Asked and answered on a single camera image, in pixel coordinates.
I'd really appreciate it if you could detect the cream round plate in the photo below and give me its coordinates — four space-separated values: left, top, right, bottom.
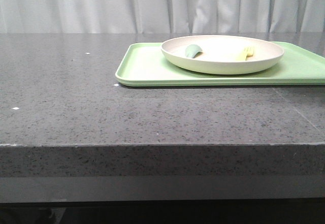
161 35 284 75

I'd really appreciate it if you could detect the sage green plastic spoon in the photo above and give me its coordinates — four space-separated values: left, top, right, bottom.
185 44 203 58

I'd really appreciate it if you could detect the grey pleated curtain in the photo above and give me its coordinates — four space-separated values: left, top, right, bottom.
1 0 324 34

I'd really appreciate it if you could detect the light green serving tray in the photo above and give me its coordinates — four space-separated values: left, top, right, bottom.
115 42 324 87

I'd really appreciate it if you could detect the yellow plastic fork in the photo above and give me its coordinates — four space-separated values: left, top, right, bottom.
236 46 254 61

